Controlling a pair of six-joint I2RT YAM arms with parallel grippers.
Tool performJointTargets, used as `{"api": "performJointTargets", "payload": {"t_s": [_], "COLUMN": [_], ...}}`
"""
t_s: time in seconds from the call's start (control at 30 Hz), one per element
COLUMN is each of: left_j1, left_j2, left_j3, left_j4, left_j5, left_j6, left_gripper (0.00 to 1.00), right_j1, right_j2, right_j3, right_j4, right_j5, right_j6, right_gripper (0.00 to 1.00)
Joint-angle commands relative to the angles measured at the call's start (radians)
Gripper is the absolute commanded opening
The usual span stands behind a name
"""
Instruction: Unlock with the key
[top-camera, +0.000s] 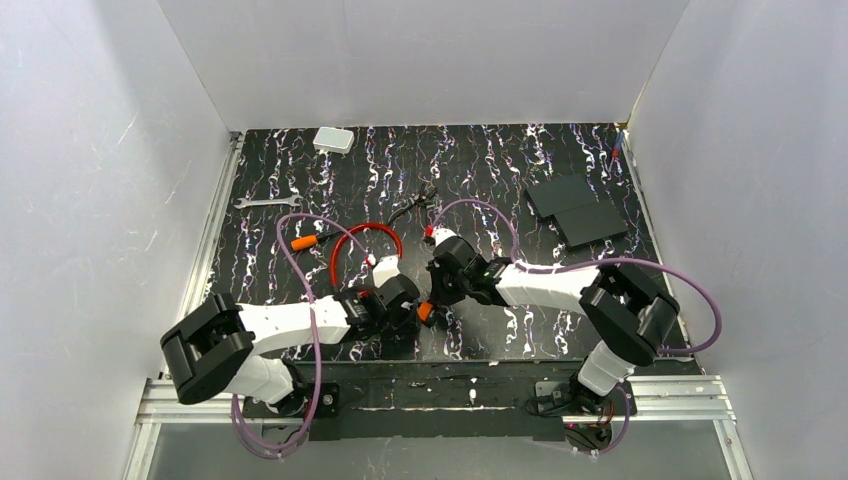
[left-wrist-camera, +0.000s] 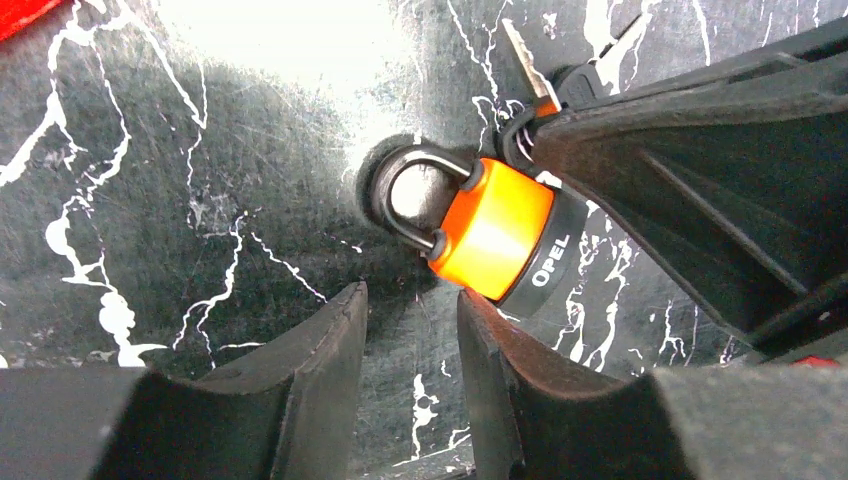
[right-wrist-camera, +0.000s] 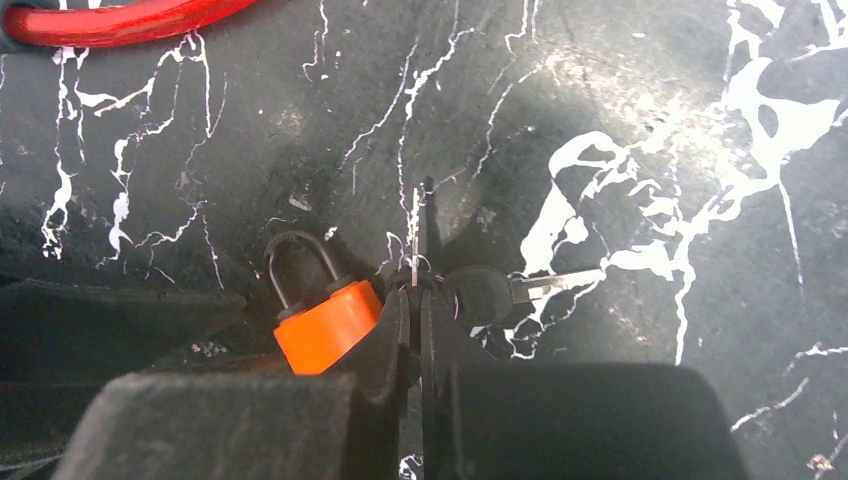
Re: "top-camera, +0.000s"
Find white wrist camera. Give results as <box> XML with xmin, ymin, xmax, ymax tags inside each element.
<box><xmin>371</xmin><ymin>255</ymin><xmax>400</xmax><ymax>288</ymax></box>
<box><xmin>423</xmin><ymin>225</ymin><xmax>457</xmax><ymax>247</ymax></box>

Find orange handled screwdriver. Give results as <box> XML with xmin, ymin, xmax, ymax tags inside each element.
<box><xmin>289</xmin><ymin>231</ymin><xmax>347</xmax><ymax>252</ymax></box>

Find silver open-end wrench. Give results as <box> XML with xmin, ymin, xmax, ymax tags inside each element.
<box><xmin>233</xmin><ymin>194</ymin><xmax>303</xmax><ymax>210</ymax></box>

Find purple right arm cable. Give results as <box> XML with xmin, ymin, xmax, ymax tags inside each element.
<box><xmin>430</xmin><ymin>198</ymin><xmax>725</xmax><ymax>356</ymax></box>

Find black flat plate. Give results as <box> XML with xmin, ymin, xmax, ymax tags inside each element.
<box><xmin>525</xmin><ymin>175</ymin><xmax>628</xmax><ymax>249</ymax></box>

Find grey handled pliers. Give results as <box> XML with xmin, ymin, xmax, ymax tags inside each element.
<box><xmin>385</xmin><ymin>184</ymin><xmax>438</xmax><ymax>226</ymax></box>

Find red cable lock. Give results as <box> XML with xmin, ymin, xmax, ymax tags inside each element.
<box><xmin>328</xmin><ymin>222</ymin><xmax>403</xmax><ymax>290</ymax></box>

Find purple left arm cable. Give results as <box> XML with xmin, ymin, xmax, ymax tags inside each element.
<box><xmin>230</xmin><ymin>213</ymin><xmax>376</xmax><ymax>461</ymax></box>

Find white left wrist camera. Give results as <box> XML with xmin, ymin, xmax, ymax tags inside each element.
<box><xmin>371</xmin><ymin>255</ymin><xmax>400</xmax><ymax>288</ymax></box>

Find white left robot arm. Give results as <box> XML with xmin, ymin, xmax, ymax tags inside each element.
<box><xmin>160</xmin><ymin>274</ymin><xmax>420</xmax><ymax>415</ymax></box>

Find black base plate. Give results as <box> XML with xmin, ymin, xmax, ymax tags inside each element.
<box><xmin>241</xmin><ymin>359</ymin><xmax>637</xmax><ymax>444</ymax></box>

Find red blue pen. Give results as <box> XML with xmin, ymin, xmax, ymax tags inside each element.
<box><xmin>609</xmin><ymin>130</ymin><xmax>627</xmax><ymax>176</ymax></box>

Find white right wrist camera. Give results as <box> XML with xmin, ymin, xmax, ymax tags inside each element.
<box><xmin>423</xmin><ymin>225</ymin><xmax>457</xmax><ymax>247</ymax></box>

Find white rectangular box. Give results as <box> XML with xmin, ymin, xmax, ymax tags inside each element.
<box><xmin>313</xmin><ymin>126</ymin><xmax>355</xmax><ymax>155</ymax></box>

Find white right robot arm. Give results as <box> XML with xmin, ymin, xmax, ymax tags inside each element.
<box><xmin>427</xmin><ymin>228</ymin><xmax>680</xmax><ymax>402</ymax></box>

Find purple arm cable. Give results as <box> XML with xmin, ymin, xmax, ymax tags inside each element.
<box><xmin>230</xmin><ymin>213</ymin><xmax>376</xmax><ymax>461</ymax></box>
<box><xmin>430</xmin><ymin>198</ymin><xmax>725</xmax><ymax>356</ymax></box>

